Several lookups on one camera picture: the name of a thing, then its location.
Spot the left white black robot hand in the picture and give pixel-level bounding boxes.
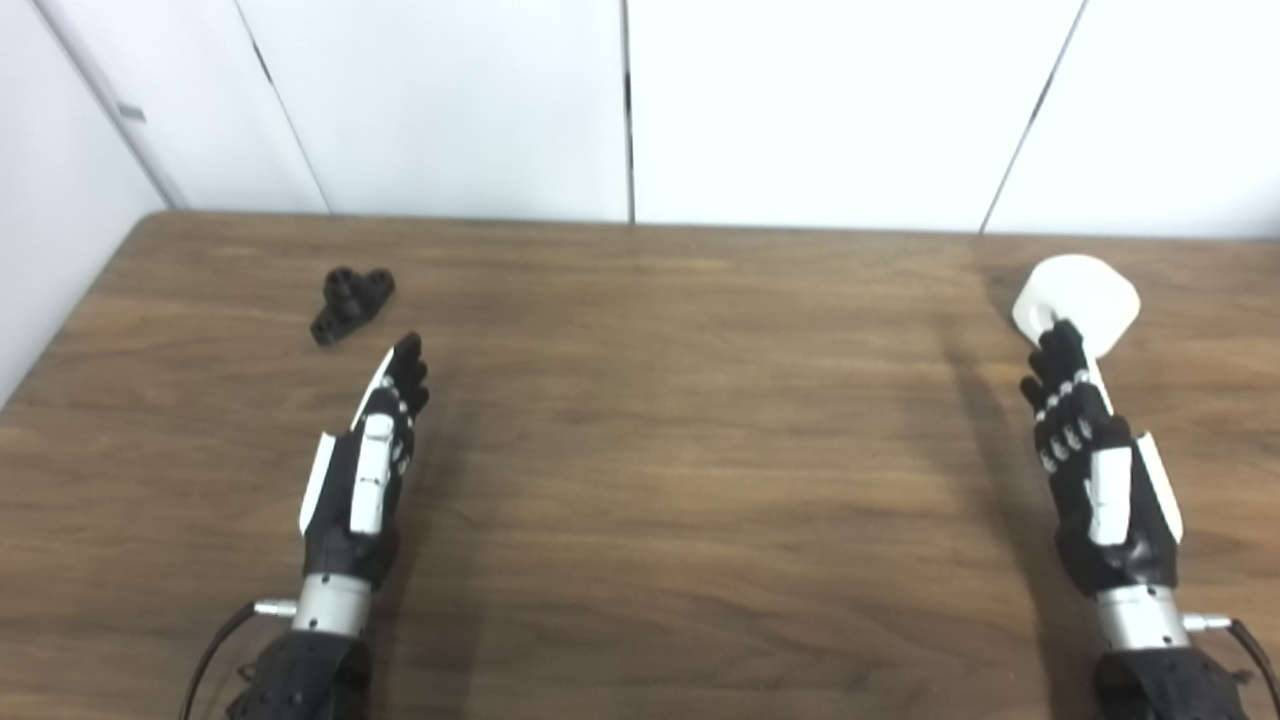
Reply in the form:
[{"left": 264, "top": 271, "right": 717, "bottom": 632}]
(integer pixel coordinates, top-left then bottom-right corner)
[{"left": 293, "top": 333, "right": 431, "bottom": 636}]

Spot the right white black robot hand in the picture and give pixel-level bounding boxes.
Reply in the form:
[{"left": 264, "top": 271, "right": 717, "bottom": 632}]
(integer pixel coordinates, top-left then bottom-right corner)
[{"left": 1018, "top": 318, "right": 1193, "bottom": 651}]

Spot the black flanged holder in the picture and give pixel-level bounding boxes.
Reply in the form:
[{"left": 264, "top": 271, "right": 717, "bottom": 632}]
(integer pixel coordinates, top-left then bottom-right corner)
[{"left": 309, "top": 266, "right": 397, "bottom": 347}]

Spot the round white plastic piece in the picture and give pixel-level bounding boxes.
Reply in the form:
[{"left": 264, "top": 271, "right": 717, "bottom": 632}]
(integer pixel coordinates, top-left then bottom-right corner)
[{"left": 1011, "top": 254, "right": 1142, "bottom": 359}]

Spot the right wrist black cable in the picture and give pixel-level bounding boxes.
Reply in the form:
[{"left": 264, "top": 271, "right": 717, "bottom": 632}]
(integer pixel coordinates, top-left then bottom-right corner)
[{"left": 1185, "top": 614, "right": 1280, "bottom": 703}]

